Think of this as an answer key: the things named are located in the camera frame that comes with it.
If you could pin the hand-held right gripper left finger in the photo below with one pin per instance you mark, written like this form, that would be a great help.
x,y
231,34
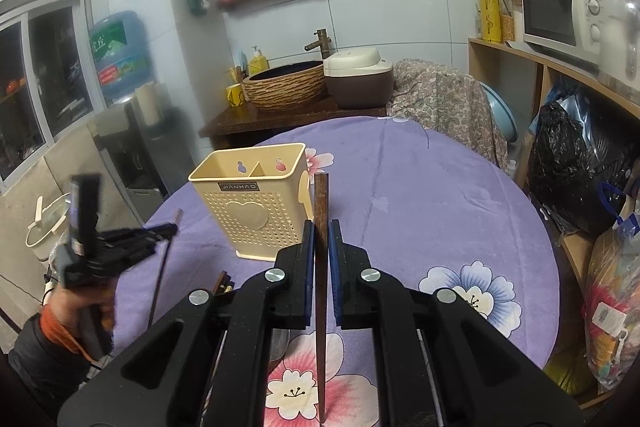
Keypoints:
x,y
309,257

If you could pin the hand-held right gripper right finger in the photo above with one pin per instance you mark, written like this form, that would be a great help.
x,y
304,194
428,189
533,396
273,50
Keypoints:
x,y
335,267

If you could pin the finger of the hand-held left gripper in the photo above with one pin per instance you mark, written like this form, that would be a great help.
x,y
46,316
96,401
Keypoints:
x,y
145,234
147,251

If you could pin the thin black chopstick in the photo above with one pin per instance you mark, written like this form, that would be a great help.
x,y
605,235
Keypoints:
x,y
162,272

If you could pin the brown wooden chopstick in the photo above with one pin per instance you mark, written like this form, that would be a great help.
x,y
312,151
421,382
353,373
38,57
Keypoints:
x,y
322,207

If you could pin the cream plastic utensil holder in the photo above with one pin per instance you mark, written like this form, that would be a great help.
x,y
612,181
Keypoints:
x,y
240,217

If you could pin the metal spoon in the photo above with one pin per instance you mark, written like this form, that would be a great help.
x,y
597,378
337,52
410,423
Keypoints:
x,y
279,347

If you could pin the person's left forearm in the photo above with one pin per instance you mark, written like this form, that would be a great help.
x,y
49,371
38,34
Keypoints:
x,y
42,367

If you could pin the person's left hand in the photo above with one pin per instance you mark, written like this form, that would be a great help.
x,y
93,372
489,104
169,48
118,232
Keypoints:
x,y
62,301

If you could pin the grey water dispenser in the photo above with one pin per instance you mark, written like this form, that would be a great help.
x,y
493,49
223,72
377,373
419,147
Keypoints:
x,y
145,157

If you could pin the purple floral tablecloth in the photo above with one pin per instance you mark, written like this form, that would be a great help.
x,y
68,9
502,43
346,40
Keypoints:
x,y
425,217

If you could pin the beige paper cup tube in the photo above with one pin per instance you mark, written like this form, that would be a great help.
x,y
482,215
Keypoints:
x,y
149,103

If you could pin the dark wooden washstand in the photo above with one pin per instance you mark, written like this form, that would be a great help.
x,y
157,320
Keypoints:
x,y
300,117

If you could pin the yellow mug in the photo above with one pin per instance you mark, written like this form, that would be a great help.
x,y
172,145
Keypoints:
x,y
234,94

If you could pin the woven sink basin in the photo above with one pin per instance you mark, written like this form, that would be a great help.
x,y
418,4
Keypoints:
x,y
285,89

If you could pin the cream and brown rice cooker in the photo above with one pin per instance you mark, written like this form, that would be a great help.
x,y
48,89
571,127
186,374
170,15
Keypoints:
x,y
357,79

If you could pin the blue water jug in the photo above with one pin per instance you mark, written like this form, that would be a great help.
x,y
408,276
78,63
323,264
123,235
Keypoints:
x,y
120,52

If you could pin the aluminium window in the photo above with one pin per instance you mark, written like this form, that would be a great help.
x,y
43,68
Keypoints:
x,y
50,72

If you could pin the paisley floral cloth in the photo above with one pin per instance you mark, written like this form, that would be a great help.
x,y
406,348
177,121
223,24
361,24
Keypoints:
x,y
440,107

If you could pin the yellow soap pump bottle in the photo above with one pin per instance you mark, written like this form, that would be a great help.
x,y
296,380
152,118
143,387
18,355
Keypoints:
x,y
258,63

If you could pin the bamboo style brass faucet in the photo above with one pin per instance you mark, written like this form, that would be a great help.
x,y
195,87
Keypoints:
x,y
322,42

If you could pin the light blue plastic basin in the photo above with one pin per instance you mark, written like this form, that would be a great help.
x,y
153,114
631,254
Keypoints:
x,y
502,112

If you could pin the black plastic bag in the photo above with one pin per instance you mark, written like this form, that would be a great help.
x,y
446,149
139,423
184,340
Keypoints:
x,y
575,167

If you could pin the clear bag of colourful goods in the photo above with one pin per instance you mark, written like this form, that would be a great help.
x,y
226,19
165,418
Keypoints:
x,y
612,307

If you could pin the blue plastic bag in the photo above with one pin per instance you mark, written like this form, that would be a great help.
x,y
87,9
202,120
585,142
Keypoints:
x,y
560,93

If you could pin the wooden shelf unit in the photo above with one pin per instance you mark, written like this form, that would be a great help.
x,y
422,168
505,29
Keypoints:
x,y
545,72

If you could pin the glass jar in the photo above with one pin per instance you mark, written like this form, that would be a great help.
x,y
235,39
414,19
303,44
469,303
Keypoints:
x,y
510,22

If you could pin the yellow wrap roll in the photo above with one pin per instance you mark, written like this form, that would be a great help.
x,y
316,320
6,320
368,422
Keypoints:
x,y
488,7

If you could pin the white microwave oven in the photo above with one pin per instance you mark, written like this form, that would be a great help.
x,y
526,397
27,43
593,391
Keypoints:
x,y
595,22

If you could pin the white electric kettle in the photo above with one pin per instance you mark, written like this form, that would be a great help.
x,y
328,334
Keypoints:
x,y
629,37

